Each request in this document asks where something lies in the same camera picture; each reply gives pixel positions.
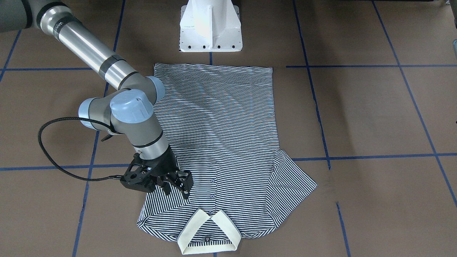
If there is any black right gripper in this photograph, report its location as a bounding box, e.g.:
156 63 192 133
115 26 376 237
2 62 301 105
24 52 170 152
133 146 193 200

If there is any striped polo shirt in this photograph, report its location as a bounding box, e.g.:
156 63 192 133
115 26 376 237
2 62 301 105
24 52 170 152
137 63 317 255

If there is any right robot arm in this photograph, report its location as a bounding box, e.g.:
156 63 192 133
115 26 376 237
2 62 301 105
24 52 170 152
1 0 193 200

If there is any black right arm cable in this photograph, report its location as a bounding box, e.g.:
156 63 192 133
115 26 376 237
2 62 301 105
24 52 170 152
38 117 122 182

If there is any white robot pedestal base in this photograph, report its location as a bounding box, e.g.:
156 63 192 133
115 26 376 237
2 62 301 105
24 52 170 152
179 0 243 52

